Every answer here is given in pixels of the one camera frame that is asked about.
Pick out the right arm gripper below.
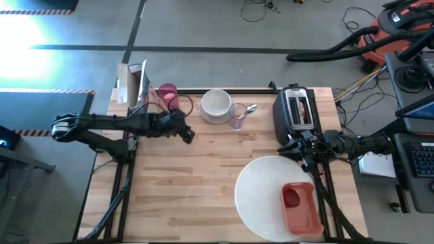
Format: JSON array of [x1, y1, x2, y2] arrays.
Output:
[[277, 129, 321, 172]]

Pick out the pink plastic tumbler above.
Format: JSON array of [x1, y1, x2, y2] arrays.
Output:
[[157, 83, 180, 111]]

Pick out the beige round plate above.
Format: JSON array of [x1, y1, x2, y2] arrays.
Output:
[[199, 101, 235, 125]]

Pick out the toast slice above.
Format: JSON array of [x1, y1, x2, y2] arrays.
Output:
[[298, 101, 311, 125]]

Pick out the red apple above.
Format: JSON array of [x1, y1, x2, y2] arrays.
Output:
[[283, 188, 301, 209]]

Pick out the white ceramic bowl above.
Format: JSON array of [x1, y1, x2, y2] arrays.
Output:
[[201, 89, 233, 118]]

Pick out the dark blue cereal box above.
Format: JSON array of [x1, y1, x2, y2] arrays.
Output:
[[117, 59, 160, 115]]

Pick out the white round woven placemat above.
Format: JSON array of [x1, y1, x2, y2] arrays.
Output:
[[234, 155, 318, 243]]

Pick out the metal spoon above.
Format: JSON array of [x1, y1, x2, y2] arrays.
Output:
[[237, 104, 258, 121]]

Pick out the clear drinking glass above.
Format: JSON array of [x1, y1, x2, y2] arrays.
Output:
[[229, 102, 248, 131]]

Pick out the orange plastic tray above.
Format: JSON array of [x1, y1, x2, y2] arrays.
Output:
[[281, 182, 325, 237]]

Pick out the black toaster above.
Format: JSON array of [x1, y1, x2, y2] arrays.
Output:
[[272, 86, 319, 146]]

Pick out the white paper sheet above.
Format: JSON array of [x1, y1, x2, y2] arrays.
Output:
[[358, 151, 397, 179]]

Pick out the black slanted stand pole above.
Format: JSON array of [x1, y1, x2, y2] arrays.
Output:
[[379, 117, 410, 136]]

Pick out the dark grey desk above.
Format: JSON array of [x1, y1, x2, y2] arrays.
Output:
[[393, 133, 434, 214]]

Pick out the orange shop vacuum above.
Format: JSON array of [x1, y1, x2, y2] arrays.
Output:
[[357, 0, 434, 67]]

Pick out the black hazard-striped floor mat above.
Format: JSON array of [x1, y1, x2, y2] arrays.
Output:
[[0, 88, 96, 137], [0, 0, 79, 15]]

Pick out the black keyboard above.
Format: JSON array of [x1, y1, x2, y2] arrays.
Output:
[[408, 142, 434, 179]]

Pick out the black laptop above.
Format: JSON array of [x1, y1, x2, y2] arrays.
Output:
[[395, 96, 434, 120]]

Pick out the grey metal stand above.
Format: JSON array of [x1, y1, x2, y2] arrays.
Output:
[[0, 145, 57, 244]]

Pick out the black vacuum wand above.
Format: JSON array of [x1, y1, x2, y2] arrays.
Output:
[[398, 29, 434, 64]]

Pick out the black device with blue light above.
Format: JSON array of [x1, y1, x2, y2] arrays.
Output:
[[0, 125, 21, 150]]

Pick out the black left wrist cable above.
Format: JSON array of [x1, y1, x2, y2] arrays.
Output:
[[167, 94, 194, 118]]

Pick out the yellow and grey cable bundle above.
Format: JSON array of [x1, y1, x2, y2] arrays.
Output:
[[332, 66, 387, 102]]

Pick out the black vacuum hose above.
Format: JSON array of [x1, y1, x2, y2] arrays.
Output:
[[286, 26, 413, 63]]

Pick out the black floor cable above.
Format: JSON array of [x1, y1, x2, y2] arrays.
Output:
[[342, 6, 377, 33], [240, 0, 282, 23]]

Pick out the black coiled cable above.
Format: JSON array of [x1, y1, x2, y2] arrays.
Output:
[[395, 66, 424, 89]]

